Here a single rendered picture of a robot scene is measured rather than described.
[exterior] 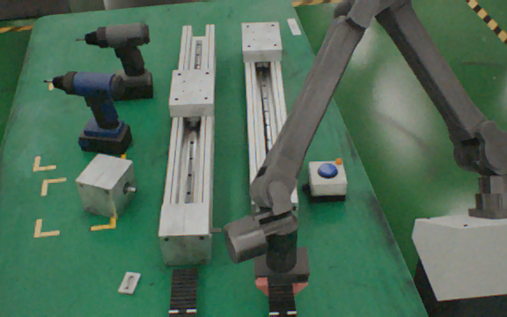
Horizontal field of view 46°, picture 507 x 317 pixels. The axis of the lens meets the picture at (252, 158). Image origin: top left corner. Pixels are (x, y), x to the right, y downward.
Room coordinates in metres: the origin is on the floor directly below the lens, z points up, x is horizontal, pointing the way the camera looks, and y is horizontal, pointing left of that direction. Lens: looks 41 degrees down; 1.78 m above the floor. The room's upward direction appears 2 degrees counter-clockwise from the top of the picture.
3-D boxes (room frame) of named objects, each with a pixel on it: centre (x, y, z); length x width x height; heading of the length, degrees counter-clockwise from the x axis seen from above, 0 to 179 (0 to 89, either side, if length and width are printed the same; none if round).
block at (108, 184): (1.02, 0.33, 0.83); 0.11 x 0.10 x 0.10; 70
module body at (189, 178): (1.31, 0.15, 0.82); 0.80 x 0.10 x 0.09; 1
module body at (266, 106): (1.32, -0.04, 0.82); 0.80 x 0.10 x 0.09; 1
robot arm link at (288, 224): (0.73, -0.04, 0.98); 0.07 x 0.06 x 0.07; 113
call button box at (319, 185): (1.04, -0.16, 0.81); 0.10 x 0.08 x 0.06; 91
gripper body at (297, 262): (0.73, -0.05, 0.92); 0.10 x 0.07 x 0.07; 91
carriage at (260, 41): (1.57, -0.03, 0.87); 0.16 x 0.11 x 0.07; 1
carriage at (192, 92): (1.31, 0.15, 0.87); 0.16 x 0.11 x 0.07; 1
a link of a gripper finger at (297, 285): (0.73, -0.06, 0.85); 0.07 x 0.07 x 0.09; 1
